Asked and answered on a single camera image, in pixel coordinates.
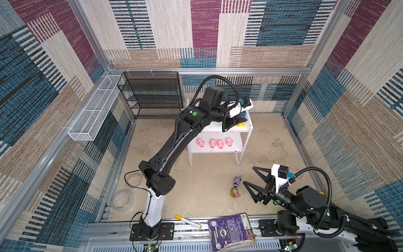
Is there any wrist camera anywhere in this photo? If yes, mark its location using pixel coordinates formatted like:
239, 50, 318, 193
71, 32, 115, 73
271, 164, 296, 193
229, 97, 254, 118

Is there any purple toy package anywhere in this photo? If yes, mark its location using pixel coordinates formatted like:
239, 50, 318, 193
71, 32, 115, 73
207, 213, 257, 252

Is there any purple toy figure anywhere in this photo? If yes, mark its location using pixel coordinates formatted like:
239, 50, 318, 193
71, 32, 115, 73
233, 176, 242, 188

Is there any yellow white marker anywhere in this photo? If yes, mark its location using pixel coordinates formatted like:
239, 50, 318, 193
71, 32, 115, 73
175, 215, 202, 229

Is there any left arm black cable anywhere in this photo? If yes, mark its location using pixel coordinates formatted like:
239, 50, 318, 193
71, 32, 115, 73
174, 75, 240, 133

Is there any pink pig toy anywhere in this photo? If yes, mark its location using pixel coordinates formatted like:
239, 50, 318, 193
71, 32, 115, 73
217, 139, 224, 149
209, 139, 217, 149
226, 138, 233, 147
197, 138, 205, 148

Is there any black wire mesh shelf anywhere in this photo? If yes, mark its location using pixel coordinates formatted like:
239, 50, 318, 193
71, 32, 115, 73
117, 71, 183, 119

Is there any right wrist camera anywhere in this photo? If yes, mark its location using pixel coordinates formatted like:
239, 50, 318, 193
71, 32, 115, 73
271, 164, 296, 193

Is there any clear tape roll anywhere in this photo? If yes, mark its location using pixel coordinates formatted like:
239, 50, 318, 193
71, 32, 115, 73
112, 190, 134, 213
125, 172, 145, 190

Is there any doll toy figure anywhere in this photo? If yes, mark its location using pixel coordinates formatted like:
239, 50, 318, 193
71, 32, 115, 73
230, 187, 240, 198

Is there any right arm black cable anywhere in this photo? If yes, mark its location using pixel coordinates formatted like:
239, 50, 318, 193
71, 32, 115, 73
288, 166, 350, 238

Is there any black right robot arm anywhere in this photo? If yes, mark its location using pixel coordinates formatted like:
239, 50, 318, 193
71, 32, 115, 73
243, 164, 400, 252

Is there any white two-tier shelf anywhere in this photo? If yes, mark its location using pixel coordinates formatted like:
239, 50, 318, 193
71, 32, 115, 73
187, 111, 254, 166

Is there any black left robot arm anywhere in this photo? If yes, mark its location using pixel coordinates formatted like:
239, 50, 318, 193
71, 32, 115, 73
139, 86, 253, 230

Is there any white wire mesh basket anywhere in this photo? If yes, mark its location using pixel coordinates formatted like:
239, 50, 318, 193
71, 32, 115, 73
68, 75, 121, 141

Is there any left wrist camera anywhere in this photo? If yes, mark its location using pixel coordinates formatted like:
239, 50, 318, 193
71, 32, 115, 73
229, 97, 254, 118

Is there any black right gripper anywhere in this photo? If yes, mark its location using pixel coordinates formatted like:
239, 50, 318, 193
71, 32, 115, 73
242, 166, 306, 218

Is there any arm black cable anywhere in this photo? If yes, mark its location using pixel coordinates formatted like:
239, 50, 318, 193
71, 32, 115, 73
174, 75, 240, 133
288, 166, 350, 238

